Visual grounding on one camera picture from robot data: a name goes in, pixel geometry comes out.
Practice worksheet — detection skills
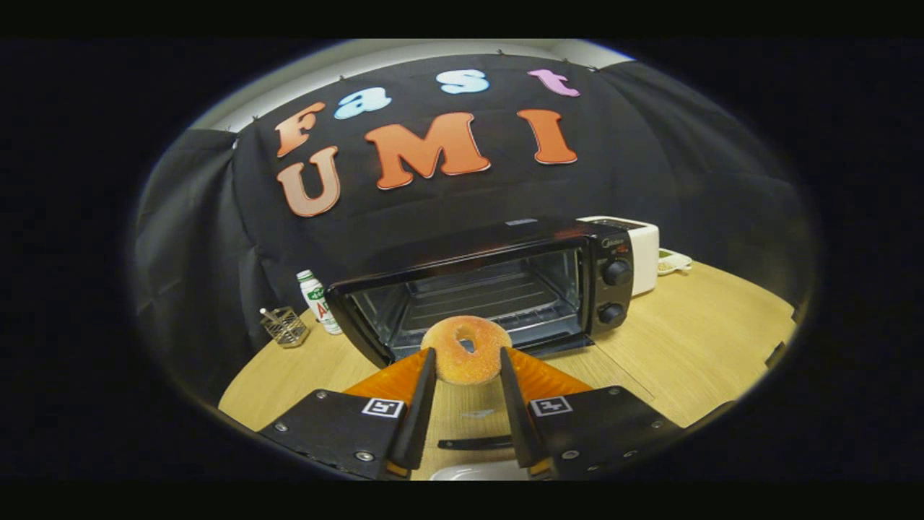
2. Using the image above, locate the black toaster oven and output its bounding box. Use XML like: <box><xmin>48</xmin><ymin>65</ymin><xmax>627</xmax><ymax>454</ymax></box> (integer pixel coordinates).
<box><xmin>325</xmin><ymin>218</ymin><xmax>654</xmax><ymax>452</ymax></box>

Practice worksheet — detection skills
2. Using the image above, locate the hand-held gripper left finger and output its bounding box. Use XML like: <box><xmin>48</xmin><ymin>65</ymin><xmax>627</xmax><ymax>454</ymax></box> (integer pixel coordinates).
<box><xmin>258</xmin><ymin>347</ymin><xmax>438</xmax><ymax>481</ymax></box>

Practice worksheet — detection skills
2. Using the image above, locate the black backdrop cloth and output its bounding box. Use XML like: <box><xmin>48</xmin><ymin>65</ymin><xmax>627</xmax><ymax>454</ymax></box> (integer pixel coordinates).
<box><xmin>134</xmin><ymin>54</ymin><xmax>816</xmax><ymax>405</ymax></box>

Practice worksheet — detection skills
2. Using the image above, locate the small white dish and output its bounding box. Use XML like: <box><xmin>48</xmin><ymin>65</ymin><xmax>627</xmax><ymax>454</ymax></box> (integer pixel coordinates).
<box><xmin>657</xmin><ymin>248</ymin><xmax>692</xmax><ymax>276</ymax></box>

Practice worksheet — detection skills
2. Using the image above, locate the white bread toaster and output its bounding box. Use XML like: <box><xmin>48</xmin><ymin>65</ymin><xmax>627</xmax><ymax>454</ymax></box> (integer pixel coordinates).
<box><xmin>577</xmin><ymin>215</ymin><xmax>661</xmax><ymax>297</ymax></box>

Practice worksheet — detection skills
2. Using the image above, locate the sugared donut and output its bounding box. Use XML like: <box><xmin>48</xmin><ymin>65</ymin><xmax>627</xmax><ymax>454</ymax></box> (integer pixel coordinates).
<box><xmin>421</xmin><ymin>316</ymin><xmax>513</xmax><ymax>385</ymax></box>

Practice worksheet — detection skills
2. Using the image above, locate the metal wire mesh basket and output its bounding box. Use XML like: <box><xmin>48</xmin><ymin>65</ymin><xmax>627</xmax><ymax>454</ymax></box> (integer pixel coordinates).
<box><xmin>260</xmin><ymin>306</ymin><xmax>310</xmax><ymax>348</ymax></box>

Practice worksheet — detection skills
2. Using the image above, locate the white rectangular plate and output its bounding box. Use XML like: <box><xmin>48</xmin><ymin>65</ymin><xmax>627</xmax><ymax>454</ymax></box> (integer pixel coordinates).
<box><xmin>430</xmin><ymin>462</ymin><xmax>531</xmax><ymax>481</ymax></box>

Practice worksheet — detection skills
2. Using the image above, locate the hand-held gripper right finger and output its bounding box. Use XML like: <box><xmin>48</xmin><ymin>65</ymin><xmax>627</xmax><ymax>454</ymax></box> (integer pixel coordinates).
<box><xmin>500</xmin><ymin>347</ymin><xmax>684</xmax><ymax>481</ymax></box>

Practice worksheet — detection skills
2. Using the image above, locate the white bottle with green label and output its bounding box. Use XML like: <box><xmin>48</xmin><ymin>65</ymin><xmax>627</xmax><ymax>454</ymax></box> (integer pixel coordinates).
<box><xmin>297</xmin><ymin>270</ymin><xmax>343</xmax><ymax>336</ymax></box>

